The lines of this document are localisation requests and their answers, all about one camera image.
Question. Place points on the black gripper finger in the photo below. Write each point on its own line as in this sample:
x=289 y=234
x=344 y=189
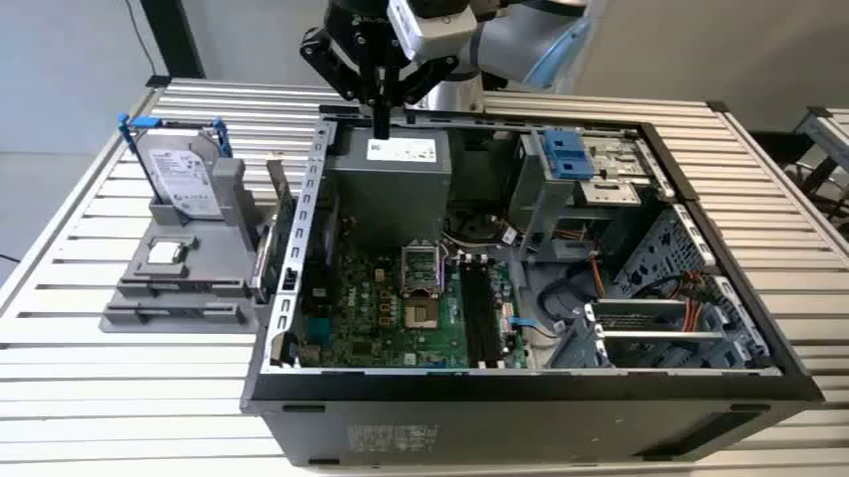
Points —
x=338 y=69
x=425 y=79

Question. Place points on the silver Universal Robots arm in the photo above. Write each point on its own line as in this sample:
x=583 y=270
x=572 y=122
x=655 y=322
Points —
x=510 y=45

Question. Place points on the black RAM slot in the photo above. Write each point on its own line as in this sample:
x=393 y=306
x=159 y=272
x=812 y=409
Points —
x=486 y=312
x=494 y=312
x=469 y=312
x=477 y=312

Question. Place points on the grey power supply unit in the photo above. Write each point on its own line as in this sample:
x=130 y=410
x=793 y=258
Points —
x=392 y=199

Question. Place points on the green graphics card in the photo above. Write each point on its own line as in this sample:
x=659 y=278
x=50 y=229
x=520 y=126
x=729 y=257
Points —
x=284 y=213

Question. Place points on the hard disk in blue carrier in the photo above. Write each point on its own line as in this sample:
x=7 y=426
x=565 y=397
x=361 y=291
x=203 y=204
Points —
x=175 y=169

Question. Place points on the black case fan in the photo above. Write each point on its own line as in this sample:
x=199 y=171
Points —
x=325 y=248

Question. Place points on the grey parts rack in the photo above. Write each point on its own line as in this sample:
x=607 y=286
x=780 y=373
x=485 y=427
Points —
x=213 y=243

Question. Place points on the silver CPU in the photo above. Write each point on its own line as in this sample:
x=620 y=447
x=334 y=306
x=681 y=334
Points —
x=162 y=252

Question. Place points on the CPU socket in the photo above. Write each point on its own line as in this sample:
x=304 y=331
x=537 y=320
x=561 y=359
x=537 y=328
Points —
x=422 y=312

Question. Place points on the perforated metal panel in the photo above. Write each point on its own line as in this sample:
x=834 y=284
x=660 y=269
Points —
x=664 y=248

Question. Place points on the blue board connector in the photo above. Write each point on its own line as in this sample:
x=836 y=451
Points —
x=318 y=332

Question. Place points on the green motherboard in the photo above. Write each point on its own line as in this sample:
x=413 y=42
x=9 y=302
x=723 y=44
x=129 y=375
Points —
x=425 y=348

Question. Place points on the metal slat side table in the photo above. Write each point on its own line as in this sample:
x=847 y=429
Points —
x=823 y=129

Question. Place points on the metal disk bay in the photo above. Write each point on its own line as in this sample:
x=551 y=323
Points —
x=657 y=336

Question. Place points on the black open PC case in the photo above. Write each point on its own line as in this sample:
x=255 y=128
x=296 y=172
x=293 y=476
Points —
x=530 y=427

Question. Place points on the black upright post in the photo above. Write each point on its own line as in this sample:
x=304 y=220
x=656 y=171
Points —
x=175 y=40

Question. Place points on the blue plastic drive bracket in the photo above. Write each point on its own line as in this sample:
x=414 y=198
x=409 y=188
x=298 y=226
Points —
x=563 y=159

